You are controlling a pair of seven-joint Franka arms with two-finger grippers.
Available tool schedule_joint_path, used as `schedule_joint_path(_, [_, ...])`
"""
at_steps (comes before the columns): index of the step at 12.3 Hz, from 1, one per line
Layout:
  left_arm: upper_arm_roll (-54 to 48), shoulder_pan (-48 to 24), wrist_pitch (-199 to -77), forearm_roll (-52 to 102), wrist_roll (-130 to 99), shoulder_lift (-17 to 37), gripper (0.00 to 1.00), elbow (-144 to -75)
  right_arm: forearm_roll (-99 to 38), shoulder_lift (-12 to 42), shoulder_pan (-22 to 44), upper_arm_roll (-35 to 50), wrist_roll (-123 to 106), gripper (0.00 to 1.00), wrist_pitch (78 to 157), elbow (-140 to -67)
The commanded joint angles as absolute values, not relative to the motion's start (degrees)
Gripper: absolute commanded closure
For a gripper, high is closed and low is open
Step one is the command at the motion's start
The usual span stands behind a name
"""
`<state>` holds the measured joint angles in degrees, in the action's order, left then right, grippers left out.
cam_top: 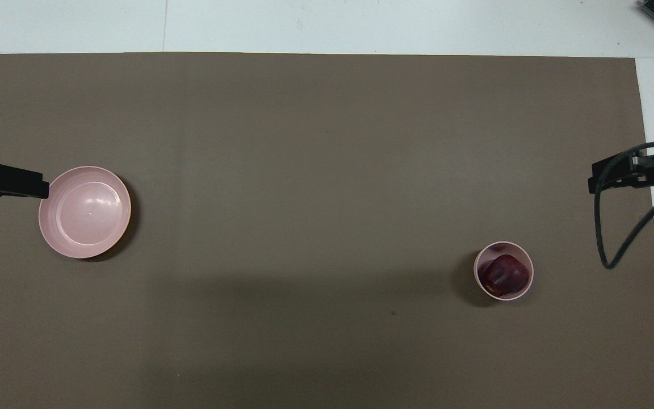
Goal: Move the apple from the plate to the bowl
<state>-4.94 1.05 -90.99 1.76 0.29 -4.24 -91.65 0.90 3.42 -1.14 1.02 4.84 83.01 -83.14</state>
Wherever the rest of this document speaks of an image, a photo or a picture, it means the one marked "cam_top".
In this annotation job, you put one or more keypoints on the dark red apple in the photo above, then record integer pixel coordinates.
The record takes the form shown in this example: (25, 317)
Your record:
(506, 275)

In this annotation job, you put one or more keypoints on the pink plate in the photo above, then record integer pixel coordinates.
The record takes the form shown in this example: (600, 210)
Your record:
(86, 213)

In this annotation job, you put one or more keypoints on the pink bowl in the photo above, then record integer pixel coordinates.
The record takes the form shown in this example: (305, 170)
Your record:
(483, 255)

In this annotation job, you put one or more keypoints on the brown table mat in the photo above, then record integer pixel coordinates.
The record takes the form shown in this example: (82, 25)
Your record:
(327, 170)

